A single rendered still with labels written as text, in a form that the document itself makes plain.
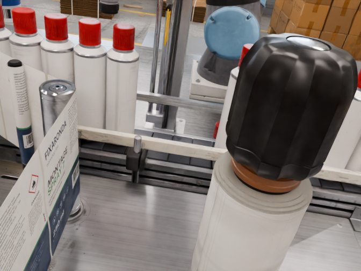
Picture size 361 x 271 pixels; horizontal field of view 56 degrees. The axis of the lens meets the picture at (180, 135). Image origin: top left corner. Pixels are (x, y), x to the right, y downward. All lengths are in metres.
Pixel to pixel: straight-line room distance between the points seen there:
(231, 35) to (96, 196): 0.43
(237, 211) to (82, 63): 0.37
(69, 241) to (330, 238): 0.36
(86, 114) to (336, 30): 3.63
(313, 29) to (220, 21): 3.27
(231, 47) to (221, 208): 0.52
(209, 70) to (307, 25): 3.04
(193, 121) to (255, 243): 0.55
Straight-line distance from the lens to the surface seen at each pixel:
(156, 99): 0.62
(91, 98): 0.58
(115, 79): 0.56
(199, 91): 0.91
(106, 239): 0.47
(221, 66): 0.92
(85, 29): 0.55
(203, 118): 0.83
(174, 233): 0.48
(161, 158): 0.60
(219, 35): 0.75
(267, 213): 0.27
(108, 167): 0.61
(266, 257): 0.31
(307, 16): 3.91
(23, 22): 0.59
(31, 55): 0.60
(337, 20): 4.03
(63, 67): 0.58
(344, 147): 0.62
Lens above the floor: 1.24
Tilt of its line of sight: 33 degrees down
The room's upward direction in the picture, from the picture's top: 9 degrees clockwise
